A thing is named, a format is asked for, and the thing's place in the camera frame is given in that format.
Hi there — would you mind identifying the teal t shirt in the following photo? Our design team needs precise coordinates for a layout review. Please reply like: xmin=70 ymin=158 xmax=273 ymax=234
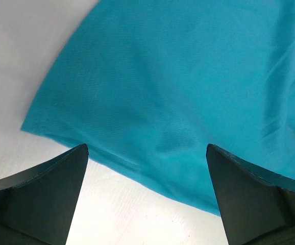
xmin=21 ymin=1 xmax=295 ymax=214

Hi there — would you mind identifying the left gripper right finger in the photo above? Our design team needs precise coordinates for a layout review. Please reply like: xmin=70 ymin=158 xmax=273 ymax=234
xmin=206 ymin=144 xmax=295 ymax=245

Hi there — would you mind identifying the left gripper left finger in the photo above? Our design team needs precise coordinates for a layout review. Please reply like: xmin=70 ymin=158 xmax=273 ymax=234
xmin=0 ymin=144 xmax=89 ymax=244

